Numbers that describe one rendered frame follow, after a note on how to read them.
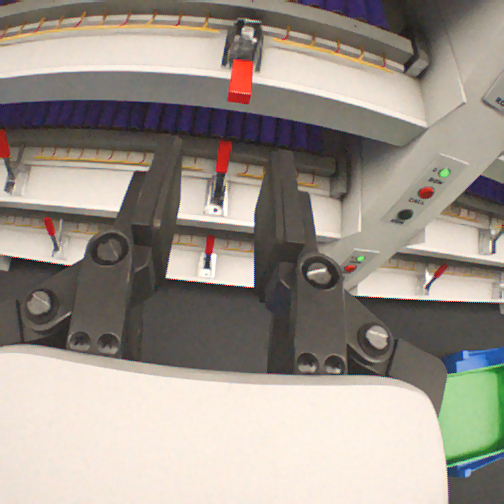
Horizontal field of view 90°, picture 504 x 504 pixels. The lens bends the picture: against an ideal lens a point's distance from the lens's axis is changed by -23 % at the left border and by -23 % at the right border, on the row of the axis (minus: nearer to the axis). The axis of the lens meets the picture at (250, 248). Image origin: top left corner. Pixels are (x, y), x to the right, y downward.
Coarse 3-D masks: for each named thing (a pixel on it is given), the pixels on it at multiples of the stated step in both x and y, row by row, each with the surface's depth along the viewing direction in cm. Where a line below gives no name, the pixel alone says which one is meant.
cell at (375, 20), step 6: (366, 0) 22; (372, 0) 22; (378, 0) 22; (366, 6) 22; (372, 6) 22; (378, 6) 21; (372, 12) 22; (378, 12) 21; (384, 12) 22; (372, 18) 22; (378, 18) 21; (384, 18) 21; (372, 24) 22; (378, 24) 21; (384, 24) 21
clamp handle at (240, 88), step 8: (248, 32) 18; (240, 40) 19; (248, 40) 19; (240, 48) 18; (248, 48) 18; (240, 56) 17; (248, 56) 18; (240, 64) 17; (248, 64) 17; (232, 72) 16; (240, 72) 16; (248, 72) 16; (232, 80) 16; (240, 80) 16; (248, 80) 16; (232, 88) 15; (240, 88) 16; (248, 88) 16; (232, 96) 16; (240, 96) 16; (248, 96) 16
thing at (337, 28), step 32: (32, 0) 16; (64, 0) 17; (96, 0) 17; (128, 0) 18; (160, 0) 18; (192, 0) 18; (224, 0) 19; (256, 0) 19; (288, 32) 20; (320, 32) 21; (352, 32) 20; (384, 32) 21; (384, 64) 22
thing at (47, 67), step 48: (384, 0) 24; (432, 0) 19; (0, 48) 18; (48, 48) 19; (96, 48) 19; (144, 48) 20; (192, 48) 20; (288, 48) 21; (432, 48) 21; (0, 96) 20; (48, 96) 22; (96, 96) 23; (144, 96) 23; (192, 96) 23; (288, 96) 22; (336, 96) 22; (384, 96) 22; (432, 96) 22
